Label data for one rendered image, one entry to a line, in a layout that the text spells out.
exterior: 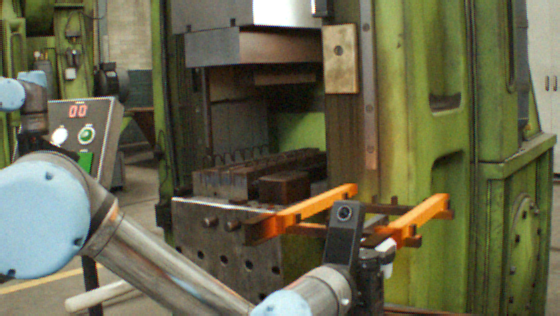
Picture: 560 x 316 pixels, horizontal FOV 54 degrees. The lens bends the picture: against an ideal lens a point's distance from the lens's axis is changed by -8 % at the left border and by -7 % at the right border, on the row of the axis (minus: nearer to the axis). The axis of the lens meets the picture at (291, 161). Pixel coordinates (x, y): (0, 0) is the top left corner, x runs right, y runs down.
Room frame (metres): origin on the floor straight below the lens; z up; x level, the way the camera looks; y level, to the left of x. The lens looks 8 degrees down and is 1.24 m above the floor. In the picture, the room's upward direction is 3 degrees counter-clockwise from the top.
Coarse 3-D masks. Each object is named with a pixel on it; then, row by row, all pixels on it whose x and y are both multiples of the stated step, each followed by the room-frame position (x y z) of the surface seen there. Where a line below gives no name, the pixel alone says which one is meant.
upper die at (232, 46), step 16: (192, 32) 1.59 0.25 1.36; (208, 32) 1.56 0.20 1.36; (224, 32) 1.52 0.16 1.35; (240, 32) 1.50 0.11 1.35; (256, 32) 1.55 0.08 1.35; (272, 32) 1.61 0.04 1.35; (288, 32) 1.67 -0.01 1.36; (304, 32) 1.73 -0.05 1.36; (320, 32) 1.80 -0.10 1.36; (192, 48) 1.60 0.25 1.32; (208, 48) 1.56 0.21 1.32; (224, 48) 1.53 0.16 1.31; (240, 48) 1.50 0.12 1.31; (256, 48) 1.55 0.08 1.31; (272, 48) 1.60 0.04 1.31; (288, 48) 1.66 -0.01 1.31; (304, 48) 1.73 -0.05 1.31; (320, 48) 1.80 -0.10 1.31; (192, 64) 1.60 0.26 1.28; (208, 64) 1.56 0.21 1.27; (224, 64) 1.53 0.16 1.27; (240, 64) 1.59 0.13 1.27
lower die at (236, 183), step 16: (272, 160) 1.66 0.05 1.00; (288, 160) 1.67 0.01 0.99; (320, 160) 1.78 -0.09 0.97; (192, 176) 1.61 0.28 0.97; (208, 176) 1.58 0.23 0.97; (224, 176) 1.54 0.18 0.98; (240, 176) 1.51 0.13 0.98; (320, 176) 1.78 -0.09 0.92; (208, 192) 1.58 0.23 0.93; (224, 192) 1.54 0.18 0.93; (240, 192) 1.51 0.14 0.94; (256, 192) 1.53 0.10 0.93
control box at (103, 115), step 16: (48, 112) 1.79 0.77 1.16; (64, 112) 1.78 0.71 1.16; (96, 112) 1.75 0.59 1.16; (112, 112) 1.75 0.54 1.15; (64, 128) 1.75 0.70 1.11; (80, 128) 1.74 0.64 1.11; (96, 128) 1.72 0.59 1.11; (112, 128) 1.75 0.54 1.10; (16, 144) 1.76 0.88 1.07; (64, 144) 1.72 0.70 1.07; (80, 144) 1.71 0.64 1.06; (96, 144) 1.70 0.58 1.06; (112, 144) 1.74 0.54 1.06; (16, 160) 1.73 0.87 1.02; (96, 160) 1.67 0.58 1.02; (112, 160) 1.73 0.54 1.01; (96, 176) 1.64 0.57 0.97
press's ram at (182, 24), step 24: (192, 0) 1.59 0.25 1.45; (216, 0) 1.54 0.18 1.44; (240, 0) 1.49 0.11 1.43; (264, 0) 1.50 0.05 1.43; (288, 0) 1.59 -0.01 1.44; (312, 0) 1.68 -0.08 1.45; (192, 24) 1.59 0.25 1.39; (216, 24) 1.54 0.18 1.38; (240, 24) 1.49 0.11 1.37; (264, 24) 1.50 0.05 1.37; (288, 24) 1.58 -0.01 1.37; (312, 24) 1.68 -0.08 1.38
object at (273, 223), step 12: (324, 192) 1.31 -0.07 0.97; (336, 192) 1.30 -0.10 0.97; (348, 192) 1.35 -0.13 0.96; (300, 204) 1.20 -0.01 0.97; (312, 204) 1.20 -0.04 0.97; (324, 204) 1.24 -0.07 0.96; (264, 216) 1.06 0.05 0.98; (276, 216) 1.08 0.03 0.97; (288, 216) 1.11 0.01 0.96; (252, 228) 1.02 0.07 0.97; (264, 228) 1.05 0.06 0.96; (276, 228) 1.08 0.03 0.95; (252, 240) 1.02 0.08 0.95; (264, 240) 1.04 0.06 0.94
